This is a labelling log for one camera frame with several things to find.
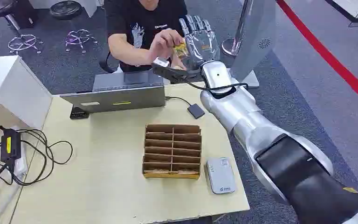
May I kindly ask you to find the person's right hand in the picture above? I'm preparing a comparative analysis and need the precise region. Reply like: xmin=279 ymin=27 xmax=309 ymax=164
xmin=149 ymin=28 xmax=186 ymax=60

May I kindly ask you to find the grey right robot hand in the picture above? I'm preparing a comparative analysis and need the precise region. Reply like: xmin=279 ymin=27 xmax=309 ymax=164
xmin=179 ymin=14 xmax=221 ymax=70

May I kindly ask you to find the person's left hand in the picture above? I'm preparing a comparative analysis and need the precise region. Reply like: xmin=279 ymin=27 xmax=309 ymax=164
xmin=170 ymin=56 xmax=186 ymax=70

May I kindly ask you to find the yellow card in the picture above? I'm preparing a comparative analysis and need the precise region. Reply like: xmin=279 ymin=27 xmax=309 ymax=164
xmin=172 ymin=42 xmax=188 ymax=59

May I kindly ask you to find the person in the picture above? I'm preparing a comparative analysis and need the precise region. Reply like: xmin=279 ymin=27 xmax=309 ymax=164
xmin=104 ymin=0 xmax=188 ymax=74

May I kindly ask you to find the small black usb hub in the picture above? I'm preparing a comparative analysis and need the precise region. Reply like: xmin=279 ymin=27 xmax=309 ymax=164
xmin=187 ymin=103 xmax=206 ymax=119

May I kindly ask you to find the grey standing display panel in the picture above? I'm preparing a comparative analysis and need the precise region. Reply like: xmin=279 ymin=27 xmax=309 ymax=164
xmin=228 ymin=0 xmax=277 ymax=89

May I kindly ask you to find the grey laptop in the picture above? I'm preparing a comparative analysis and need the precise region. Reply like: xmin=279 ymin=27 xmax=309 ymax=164
xmin=60 ymin=70 xmax=167 ymax=114

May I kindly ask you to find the wooden slotted card box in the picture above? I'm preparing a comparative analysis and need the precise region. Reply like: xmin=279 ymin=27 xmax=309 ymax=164
xmin=142 ymin=123 xmax=202 ymax=180

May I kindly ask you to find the small black ribbed device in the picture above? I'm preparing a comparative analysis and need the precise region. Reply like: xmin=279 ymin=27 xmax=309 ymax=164
xmin=70 ymin=106 xmax=90 ymax=120

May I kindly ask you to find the red floor strip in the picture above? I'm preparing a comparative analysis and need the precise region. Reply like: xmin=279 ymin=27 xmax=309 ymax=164
xmin=275 ymin=0 xmax=358 ymax=112

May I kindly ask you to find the white furniture with dark edge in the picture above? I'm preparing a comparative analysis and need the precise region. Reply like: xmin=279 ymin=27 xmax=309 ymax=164
xmin=325 ymin=0 xmax=358 ymax=28

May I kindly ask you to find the white cabinet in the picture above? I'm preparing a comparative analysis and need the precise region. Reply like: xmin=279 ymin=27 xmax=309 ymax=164
xmin=0 ymin=56 xmax=53 ymax=129

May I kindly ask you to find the black power adapter yellow label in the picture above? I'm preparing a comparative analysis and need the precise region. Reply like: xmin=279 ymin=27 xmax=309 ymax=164
xmin=0 ymin=128 xmax=22 ymax=163

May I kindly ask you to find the dark wrist camera box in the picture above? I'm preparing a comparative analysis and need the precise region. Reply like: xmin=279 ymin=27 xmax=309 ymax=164
xmin=151 ymin=57 xmax=204 ymax=84

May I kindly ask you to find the chrome stanchion post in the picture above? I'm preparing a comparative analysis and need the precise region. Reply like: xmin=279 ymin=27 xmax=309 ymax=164
xmin=221 ymin=0 xmax=255 ymax=57

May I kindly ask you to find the black usb hub cable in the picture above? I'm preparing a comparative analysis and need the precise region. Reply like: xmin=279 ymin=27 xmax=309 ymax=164
xmin=165 ymin=96 xmax=193 ymax=108

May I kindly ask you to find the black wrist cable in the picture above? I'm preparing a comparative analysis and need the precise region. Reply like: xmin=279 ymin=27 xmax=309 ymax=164
xmin=185 ymin=80 xmax=249 ymax=92

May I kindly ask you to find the tangled black power cable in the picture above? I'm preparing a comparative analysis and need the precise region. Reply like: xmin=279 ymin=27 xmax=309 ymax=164
xmin=0 ymin=128 xmax=74 ymax=187

